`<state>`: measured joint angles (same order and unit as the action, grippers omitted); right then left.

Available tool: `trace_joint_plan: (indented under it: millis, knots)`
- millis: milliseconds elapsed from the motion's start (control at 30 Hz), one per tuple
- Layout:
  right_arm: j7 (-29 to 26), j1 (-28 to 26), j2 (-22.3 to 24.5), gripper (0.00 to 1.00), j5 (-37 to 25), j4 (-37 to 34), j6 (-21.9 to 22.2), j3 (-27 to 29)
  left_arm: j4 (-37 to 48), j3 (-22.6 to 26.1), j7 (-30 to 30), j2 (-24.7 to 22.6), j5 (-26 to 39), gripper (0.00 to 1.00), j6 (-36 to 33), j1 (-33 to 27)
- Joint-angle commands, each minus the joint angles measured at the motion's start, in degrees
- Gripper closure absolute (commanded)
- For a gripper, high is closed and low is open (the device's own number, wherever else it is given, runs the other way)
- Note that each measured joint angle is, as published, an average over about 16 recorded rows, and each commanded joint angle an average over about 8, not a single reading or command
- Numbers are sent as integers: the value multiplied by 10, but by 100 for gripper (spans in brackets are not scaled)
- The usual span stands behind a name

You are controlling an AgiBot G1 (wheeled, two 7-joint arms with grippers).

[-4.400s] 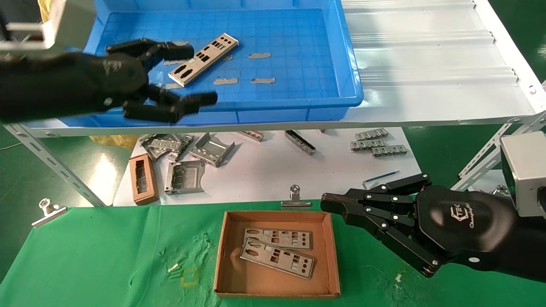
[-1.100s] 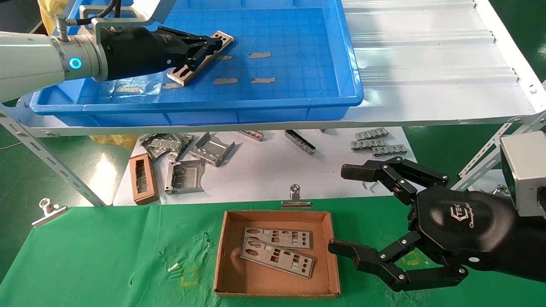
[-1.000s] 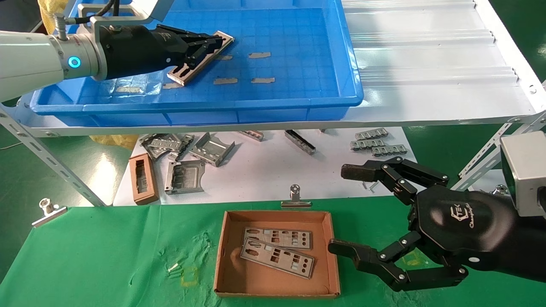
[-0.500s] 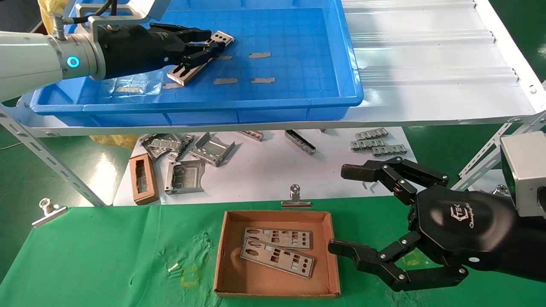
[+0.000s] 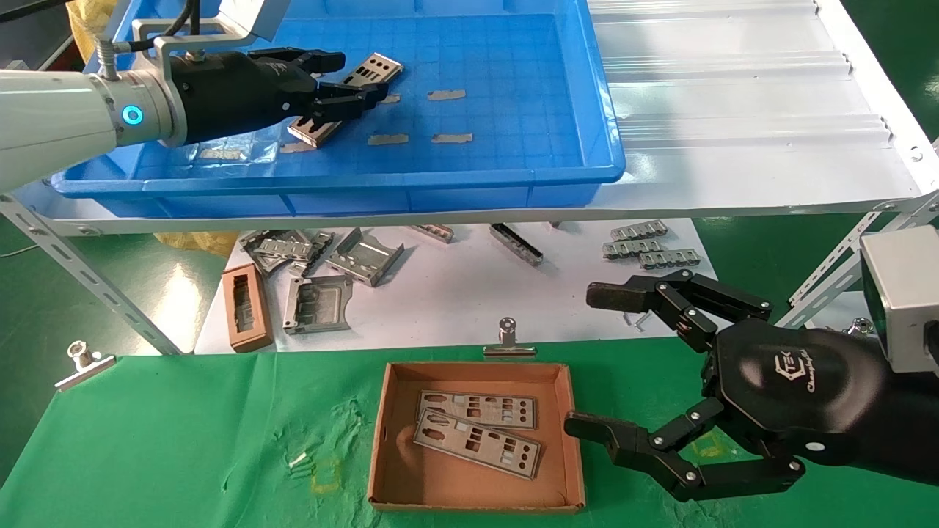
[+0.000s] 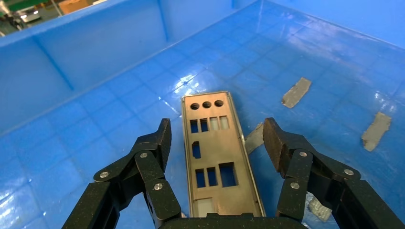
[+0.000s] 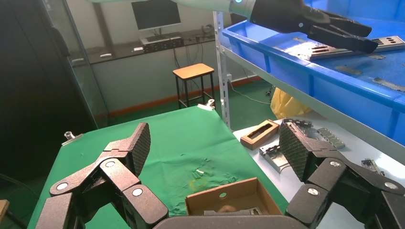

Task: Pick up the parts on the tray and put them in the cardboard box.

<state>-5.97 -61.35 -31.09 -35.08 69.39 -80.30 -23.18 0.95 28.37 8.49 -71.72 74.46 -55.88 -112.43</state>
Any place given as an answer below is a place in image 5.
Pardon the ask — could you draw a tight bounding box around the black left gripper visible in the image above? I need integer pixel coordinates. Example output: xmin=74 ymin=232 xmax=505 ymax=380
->
xmin=172 ymin=47 xmax=390 ymax=146

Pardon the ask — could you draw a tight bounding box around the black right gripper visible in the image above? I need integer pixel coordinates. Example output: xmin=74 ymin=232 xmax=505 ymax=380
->
xmin=563 ymin=269 xmax=939 ymax=504

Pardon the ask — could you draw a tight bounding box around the metal port plate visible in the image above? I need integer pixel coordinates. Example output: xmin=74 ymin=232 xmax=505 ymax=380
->
xmin=288 ymin=53 xmax=404 ymax=148
xmin=418 ymin=391 xmax=538 ymax=431
xmin=413 ymin=409 xmax=544 ymax=481

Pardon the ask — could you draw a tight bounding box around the blue plastic tray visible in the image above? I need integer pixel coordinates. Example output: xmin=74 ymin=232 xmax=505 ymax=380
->
xmin=50 ymin=0 xmax=628 ymax=219

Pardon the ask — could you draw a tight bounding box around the brown cardboard box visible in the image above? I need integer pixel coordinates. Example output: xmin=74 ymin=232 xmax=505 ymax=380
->
xmin=368 ymin=361 xmax=588 ymax=512

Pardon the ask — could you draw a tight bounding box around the small brown part box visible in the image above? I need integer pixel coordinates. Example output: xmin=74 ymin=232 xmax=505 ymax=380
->
xmin=222 ymin=264 xmax=274 ymax=353

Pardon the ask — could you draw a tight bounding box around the perforated white shelf brace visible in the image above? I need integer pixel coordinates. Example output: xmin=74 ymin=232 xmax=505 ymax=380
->
xmin=0 ymin=194 xmax=184 ymax=356
xmin=776 ymin=192 xmax=939 ymax=329

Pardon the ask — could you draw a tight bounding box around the dark metal bar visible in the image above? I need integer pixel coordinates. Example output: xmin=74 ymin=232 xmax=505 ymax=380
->
xmin=490 ymin=224 xmax=545 ymax=266

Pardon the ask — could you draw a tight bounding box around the white paper sheet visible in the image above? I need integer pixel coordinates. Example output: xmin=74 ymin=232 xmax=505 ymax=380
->
xmin=194 ymin=219 xmax=723 ymax=354

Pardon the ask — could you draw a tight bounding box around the white metal shelf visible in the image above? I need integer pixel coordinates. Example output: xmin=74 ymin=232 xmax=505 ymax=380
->
xmin=0 ymin=0 xmax=939 ymax=237

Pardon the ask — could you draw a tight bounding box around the green table cloth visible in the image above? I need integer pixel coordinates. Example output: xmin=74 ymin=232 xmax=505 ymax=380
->
xmin=0 ymin=343 xmax=939 ymax=528

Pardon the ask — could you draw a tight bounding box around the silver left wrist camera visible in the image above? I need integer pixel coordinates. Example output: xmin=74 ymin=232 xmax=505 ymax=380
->
xmin=132 ymin=0 xmax=277 ymax=59

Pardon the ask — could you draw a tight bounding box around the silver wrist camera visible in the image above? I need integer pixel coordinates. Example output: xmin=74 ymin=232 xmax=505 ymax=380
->
xmin=132 ymin=0 xmax=277 ymax=59
xmin=860 ymin=226 xmax=939 ymax=376

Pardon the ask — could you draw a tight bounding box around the short black cable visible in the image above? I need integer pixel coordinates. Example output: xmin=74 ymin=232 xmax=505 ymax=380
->
xmin=150 ymin=0 xmax=200 ymax=52

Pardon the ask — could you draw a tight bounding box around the flat grey metal frame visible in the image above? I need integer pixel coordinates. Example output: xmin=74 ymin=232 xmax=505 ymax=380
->
xmin=241 ymin=230 xmax=316 ymax=276
xmin=290 ymin=231 xmax=337 ymax=278

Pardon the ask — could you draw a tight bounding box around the folded grey metal bracket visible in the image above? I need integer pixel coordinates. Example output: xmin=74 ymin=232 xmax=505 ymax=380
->
xmin=325 ymin=227 xmax=406 ymax=287

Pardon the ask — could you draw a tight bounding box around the grey square metal bracket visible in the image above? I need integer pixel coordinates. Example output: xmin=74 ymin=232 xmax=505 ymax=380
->
xmin=282 ymin=275 xmax=354 ymax=335

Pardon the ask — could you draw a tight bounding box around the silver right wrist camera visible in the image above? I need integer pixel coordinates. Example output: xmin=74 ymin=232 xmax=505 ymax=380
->
xmin=860 ymin=226 xmax=939 ymax=376

